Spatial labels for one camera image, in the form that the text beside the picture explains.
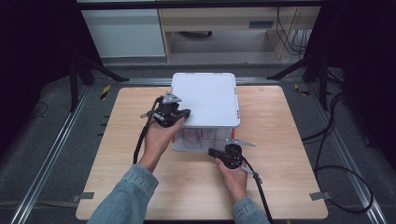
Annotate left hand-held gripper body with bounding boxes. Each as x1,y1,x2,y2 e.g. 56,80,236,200
140,91,188,129

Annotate person's right hand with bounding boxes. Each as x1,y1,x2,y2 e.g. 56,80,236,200
214,157,249,207

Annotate white translucent shoe storage box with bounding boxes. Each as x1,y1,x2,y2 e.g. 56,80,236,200
164,72,242,154

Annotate hand-held gripper black cable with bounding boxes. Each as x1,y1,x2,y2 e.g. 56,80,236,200
133,95,165,166
240,154,276,224

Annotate aluminium cross rail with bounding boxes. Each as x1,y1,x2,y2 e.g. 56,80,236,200
123,77,283,87

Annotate white cabinet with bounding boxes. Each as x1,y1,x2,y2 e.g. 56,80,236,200
81,8,166,59

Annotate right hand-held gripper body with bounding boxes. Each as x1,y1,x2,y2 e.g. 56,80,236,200
222,137,257,170

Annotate person's left hand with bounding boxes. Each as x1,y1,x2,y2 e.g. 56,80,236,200
137,117,186,174

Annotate thick black floor cable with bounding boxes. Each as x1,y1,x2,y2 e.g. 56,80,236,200
301,91,375,216

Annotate aluminium floor rail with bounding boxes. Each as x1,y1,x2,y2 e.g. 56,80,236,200
305,83,389,224
10,84,92,224

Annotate yellow black tape strip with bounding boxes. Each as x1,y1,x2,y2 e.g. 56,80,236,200
293,82,311,97
99,84,112,101

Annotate right hand-held gripper black cable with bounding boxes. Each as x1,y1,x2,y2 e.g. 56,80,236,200
240,154,276,224

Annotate black tripod stand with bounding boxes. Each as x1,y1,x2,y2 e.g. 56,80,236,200
266,50,344,112
66,50,131,114

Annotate purple child sandal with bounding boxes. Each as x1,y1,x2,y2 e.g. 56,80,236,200
181,128,202,150
201,128,219,149

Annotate hanging black cables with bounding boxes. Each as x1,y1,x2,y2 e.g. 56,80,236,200
276,7,313,58

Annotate left hand-held gripper black cable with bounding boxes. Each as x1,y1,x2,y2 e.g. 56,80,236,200
133,95,165,166

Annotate grey table bracket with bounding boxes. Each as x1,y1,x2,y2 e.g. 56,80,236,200
71,191,95,203
309,190,332,202

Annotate thin black floor cable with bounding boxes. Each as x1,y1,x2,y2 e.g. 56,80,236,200
23,100,50,123

